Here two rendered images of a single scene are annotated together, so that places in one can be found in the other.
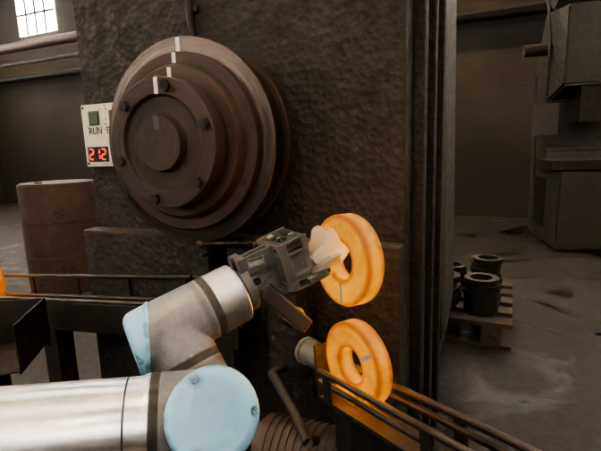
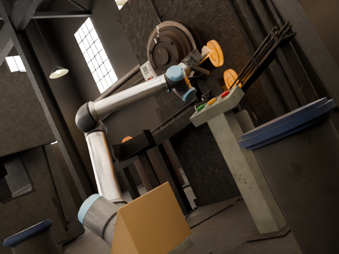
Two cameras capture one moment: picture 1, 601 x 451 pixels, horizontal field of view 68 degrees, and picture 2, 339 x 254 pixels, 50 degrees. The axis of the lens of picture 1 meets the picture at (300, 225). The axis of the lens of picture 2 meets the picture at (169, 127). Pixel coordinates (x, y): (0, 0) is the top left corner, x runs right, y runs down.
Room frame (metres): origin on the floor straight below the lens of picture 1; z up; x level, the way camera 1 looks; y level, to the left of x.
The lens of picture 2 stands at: (-1.39, -0.44, 0.47)
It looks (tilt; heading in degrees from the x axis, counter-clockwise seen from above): 4 degrees up; 21
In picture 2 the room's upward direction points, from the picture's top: 25 degrees counter-clockwise
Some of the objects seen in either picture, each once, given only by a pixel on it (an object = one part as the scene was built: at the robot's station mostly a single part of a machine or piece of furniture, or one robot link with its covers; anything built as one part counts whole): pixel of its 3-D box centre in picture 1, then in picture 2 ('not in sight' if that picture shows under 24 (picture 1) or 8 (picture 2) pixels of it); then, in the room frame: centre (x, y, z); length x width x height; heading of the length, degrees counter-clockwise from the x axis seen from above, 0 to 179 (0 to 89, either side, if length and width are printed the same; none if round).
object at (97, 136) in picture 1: (119, 134); (154, 69); (1.32, 0.52, 1.15); 0.26 x 0.02 x 0.18; 67
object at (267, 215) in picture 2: not in sight; (242, 164); (0.14, -0.08, 0.31); 0.24 x 0.16 x 0.62; 67
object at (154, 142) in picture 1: (166, 143); (164, 56); (0.99, 0.29, 1.11); 0.28 x 0.06 x 0.28; 67
